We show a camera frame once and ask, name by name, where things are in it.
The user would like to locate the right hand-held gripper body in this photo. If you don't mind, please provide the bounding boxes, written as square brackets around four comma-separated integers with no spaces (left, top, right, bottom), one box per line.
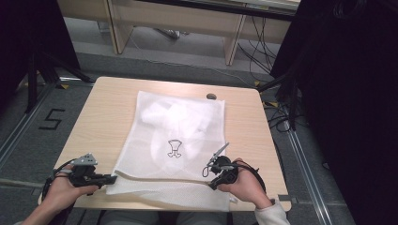
[206,142,240,190]

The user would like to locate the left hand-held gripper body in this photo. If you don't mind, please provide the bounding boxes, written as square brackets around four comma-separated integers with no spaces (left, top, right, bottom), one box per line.
[67,152,105,190]

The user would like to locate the white mesh laundry bag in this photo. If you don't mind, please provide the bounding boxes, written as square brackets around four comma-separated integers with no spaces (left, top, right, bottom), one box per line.
[105,90,232,213]

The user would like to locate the person's left hand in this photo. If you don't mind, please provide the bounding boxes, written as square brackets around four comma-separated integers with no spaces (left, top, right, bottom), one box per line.
[39,164,100,218]

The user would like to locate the person's right hand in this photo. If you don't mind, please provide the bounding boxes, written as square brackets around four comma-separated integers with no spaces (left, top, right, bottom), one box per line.
[217,157,274,210]

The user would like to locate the white garment with dark print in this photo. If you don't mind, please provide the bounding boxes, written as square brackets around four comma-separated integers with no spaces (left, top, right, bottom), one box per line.
[140,98,220,176]

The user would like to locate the black tape floor numeral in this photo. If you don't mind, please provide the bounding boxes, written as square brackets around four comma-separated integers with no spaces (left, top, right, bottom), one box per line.
[38,108,67,131]

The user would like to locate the grey tape strip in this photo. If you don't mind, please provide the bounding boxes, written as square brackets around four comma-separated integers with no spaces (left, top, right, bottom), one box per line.
[277,194,299,203]

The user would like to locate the black metal stand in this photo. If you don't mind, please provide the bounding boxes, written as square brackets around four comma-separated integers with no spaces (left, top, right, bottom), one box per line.
[23,51,95,114]
[257,69,302,131]

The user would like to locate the black curtain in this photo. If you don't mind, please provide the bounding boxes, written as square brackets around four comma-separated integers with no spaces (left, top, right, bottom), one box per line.
[0,0,81,106]
[269,0,398,225]

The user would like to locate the light wooden desk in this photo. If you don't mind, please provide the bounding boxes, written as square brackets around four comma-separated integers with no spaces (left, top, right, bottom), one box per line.
[56,0,302,67]

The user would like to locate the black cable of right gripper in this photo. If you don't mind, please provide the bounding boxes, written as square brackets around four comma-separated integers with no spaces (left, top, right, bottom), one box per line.
[202,159,268,194]

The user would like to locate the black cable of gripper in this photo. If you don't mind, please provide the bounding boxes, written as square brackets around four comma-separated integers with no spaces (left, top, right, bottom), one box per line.
[202,159,268,194]
[41,158,78,203]

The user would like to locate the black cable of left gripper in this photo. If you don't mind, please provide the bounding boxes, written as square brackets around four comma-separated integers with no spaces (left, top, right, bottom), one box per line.
[41,158,78,203]

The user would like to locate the black cables on floor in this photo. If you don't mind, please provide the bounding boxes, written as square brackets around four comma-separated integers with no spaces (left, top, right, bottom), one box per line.
[263,98,297,134]

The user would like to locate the metal floor rail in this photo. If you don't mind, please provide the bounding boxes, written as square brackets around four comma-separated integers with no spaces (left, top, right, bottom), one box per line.
[285,127,335,225]
[0,83,55,168]

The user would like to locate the bundle of black cables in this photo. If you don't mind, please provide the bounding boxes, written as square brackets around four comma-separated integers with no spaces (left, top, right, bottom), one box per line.
[237,15,284,83]

